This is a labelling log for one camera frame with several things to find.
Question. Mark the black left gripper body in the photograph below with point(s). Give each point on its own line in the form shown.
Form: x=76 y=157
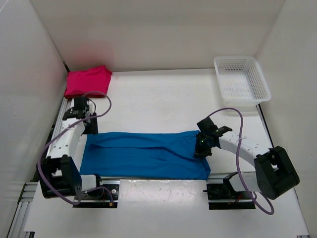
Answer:
x=91 y=128

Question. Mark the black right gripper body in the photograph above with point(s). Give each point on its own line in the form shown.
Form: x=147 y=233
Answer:
x=202 y=148

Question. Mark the blue t-shirt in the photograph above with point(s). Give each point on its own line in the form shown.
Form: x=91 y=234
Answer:
x=144 y=155

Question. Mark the pink t-shirt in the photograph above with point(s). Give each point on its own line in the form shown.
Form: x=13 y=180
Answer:
x=93 y=83

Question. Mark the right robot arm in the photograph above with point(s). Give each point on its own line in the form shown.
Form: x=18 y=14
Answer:
x=274 y=172

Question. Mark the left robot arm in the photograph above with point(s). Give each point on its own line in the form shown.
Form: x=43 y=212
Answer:
x=59 y=168

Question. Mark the white front cover board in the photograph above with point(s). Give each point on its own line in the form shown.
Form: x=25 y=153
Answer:
x=163 y=209

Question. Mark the white plastic laundry basket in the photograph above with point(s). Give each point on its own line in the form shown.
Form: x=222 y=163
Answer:
x=241 y=81

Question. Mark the aluminium front rail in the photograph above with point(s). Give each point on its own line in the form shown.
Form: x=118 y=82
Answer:
x=211 y=176

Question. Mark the aluminium rail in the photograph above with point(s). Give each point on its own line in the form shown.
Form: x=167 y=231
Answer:
x=211 y=176
x=25 y=199

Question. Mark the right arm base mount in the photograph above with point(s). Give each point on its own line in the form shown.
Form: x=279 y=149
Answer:
x=222 y=198

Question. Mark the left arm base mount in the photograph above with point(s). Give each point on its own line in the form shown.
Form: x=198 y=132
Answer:
x=104 y=197

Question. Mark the aluminium left side rail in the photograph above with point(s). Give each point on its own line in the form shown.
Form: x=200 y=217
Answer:
x=25 y=199

